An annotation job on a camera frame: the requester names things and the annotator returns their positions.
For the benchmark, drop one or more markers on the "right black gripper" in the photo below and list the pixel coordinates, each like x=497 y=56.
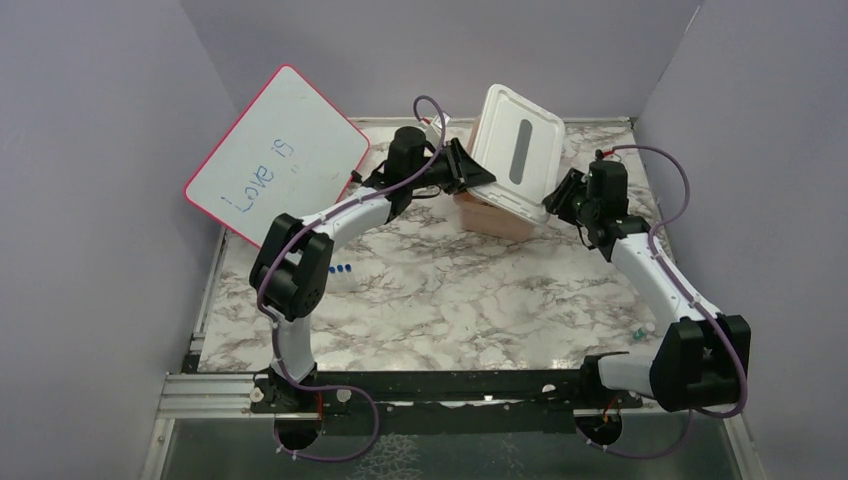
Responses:
x=559 y=201

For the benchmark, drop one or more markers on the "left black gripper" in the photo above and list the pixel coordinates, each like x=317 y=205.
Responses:
x=467 y=172

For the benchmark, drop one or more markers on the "white plastic bin lid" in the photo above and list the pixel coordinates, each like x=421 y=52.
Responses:
x=521 y=144

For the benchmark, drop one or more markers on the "clear test tube rack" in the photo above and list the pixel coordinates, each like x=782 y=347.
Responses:
x=342 y=282

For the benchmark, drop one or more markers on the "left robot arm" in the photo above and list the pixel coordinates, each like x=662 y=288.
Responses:
x=291 y=269

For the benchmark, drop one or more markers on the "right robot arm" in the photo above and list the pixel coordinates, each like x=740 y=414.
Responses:
x=701 y=362

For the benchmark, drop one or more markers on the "pink plastic bin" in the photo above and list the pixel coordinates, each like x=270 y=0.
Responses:
x=484 y=218

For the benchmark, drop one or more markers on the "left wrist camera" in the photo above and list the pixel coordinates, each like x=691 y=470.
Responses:
x=434 y=130

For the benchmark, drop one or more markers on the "white board with pink frame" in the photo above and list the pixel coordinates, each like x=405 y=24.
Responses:
x=290 y=151

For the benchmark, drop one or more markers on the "black metal base rail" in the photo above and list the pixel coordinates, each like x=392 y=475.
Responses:
x=399 y=402

